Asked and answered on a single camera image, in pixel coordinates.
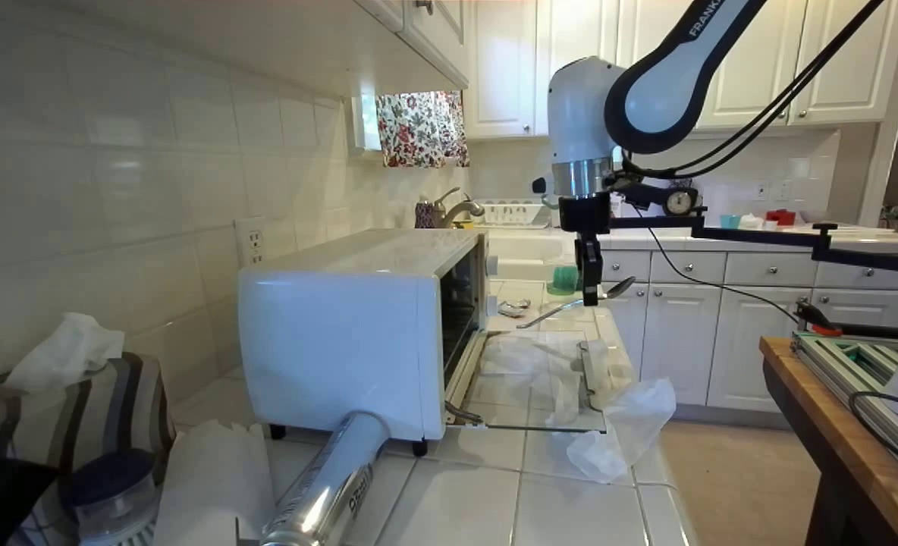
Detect green round scrubber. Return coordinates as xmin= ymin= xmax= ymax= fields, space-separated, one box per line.
xmin=547 ymin=263 xmax=582 ymax=300

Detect grey metal mounting plate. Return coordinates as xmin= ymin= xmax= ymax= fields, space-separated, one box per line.
xmin=788 ymin=327 xmax=898 ymax=472

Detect floral curtain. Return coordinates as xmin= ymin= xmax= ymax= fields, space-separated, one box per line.
xmin=373 ymin=87 xmax=472 ymax=169

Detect black round clock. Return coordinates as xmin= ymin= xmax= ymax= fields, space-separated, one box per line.
xmin=659 ymin=182 xmax=705 ymax=221

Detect black table cable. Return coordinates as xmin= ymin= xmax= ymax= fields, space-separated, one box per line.
xmin=846 ymin=385 xmax=898 ymax=475

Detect white toaster oven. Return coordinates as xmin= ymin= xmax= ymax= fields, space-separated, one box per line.
xmin=234 ymin=229 xmax=495 ymax=459

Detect jar with blue lid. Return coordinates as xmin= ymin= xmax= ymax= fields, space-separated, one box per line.
xmin=58 ymin=448 xmax=161 ymax=546

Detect white sink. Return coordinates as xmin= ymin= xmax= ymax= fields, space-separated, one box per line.
xmin=482 ymin=226 xmax=578 ymax=281

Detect glass oven door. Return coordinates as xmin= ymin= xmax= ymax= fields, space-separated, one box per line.
xmin=440 ymin=322 xmax=615 ymax=439

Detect white wall cabinets row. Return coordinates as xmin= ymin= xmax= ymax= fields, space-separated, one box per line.
xmin=460 ymin=0 xmax=898 ymax=140

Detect white tissue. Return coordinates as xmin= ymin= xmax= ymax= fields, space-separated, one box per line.
xmin=3 ymin=308 xmax=132 ymax=397

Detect wooden table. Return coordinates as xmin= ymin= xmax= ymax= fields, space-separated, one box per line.
xmin=760 ymin=335 xmax=898 ymax=546

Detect black camera cable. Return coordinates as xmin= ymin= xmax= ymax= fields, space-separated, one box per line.
xmin=644 ymin=221 xmax=829 ymax=327

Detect metal faucet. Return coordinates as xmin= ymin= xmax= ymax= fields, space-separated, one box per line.
xmin=412 ymin=184 xmax=488 ymax=231

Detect red black clamp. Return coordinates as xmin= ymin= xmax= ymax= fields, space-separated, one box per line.
xmin=796 ymin=300 xmax=846 ymax=339

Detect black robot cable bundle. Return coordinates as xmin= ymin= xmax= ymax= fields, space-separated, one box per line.
xmin=609 ymin=0 xmax=888 ymax=190

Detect white base cabinets with drawers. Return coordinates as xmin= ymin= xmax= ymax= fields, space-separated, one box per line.
xmin=586 ymin=246 xmax=898 ymax=418

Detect crumpled white cloth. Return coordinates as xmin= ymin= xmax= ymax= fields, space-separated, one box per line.
xmin=560 ymin=377 xmax=680 ymax=488

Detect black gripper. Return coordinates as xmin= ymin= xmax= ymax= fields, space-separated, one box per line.
xmin=571 ymin=231 xmax=606 ymax=308

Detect silver metal spoon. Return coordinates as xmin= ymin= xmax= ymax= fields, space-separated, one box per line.
xmin=513 ymin=277 xmax=640 ymax=331

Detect white wall outlet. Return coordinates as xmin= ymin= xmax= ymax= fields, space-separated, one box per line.
xmin=234 ymin=218 xmax=271 ymax=269

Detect striped tissue box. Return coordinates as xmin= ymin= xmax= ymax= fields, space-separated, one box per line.
xmin=0 ymin=348 xmax=177 ymax=546

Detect aluminium foil roll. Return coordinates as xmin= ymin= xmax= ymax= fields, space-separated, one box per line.
xmin=255 ymin=411 xmax=391 ymax=546

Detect white wall cabinet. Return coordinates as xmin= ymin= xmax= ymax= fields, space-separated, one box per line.
xmin=63 ymin=0 xmax=472 ymax=100

